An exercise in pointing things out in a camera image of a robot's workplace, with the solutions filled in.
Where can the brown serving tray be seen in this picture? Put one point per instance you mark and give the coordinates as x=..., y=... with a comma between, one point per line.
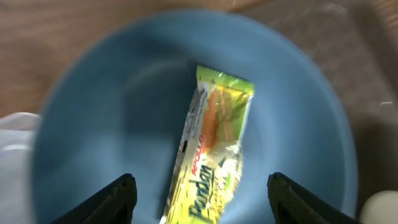
x=347, y=41

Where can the yellow green snack wrapper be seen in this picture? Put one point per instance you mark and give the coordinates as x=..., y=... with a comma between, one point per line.
x=209, y=163

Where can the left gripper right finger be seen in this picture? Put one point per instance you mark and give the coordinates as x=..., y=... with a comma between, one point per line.
x=293, y=204

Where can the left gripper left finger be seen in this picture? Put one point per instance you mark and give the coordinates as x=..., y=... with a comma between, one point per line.
x=114, y=204

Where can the clear plastic bin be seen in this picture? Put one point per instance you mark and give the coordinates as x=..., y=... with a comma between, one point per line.
x=17, y=133

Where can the green-tinted white cup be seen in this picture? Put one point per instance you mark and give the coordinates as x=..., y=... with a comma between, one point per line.
x=380, y=208

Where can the dark blue plate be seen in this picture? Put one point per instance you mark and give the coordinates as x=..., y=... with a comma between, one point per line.
x=122, y=107

